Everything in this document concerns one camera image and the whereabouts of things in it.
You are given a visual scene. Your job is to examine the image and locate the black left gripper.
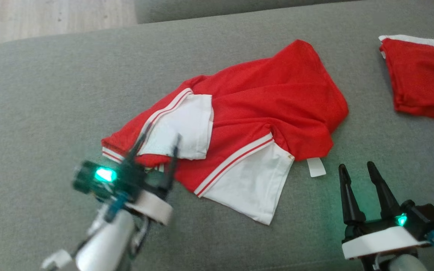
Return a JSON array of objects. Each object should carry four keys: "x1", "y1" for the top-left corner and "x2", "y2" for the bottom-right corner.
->
[{"x1": 72, "y1": 124, "x2": 182, "y2": 226}]

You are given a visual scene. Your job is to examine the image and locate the red mesh basketball jersey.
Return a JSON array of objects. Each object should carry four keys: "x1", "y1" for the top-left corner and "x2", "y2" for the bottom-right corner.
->
[{"x1": 101, "y1": 39, "x2": 349, "y2": 226}]

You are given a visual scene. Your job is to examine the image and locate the small grey sofa cushion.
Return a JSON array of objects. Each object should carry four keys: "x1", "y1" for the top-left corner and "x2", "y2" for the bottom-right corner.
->
[{"x1": 134, "y1": 0, "x2": 359, "y2": 24}]

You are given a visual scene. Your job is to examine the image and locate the cyan plug left gripper cable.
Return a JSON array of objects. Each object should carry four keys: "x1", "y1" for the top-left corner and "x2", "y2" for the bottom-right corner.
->
[{"x1": 103, "y1": 191, "x2": 130, "y2": 223}]

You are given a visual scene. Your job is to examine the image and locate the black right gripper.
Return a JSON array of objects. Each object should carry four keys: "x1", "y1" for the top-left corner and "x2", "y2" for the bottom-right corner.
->
[{"x1": 338, "y1": 161, "x2": 434, "y2": 260}]

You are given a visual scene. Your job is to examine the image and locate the large grey sofa seat cushion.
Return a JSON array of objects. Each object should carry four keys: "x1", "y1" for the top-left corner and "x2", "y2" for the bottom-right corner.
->
[{"x1": 0, "y1": 0, "x2": 434, "y2": 271}]

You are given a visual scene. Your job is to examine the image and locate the red white satin shorts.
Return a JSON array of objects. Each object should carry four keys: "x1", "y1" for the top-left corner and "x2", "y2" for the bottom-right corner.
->
[{"x1": 378, "y1": 34, "x2": 434, "y2": 123}]

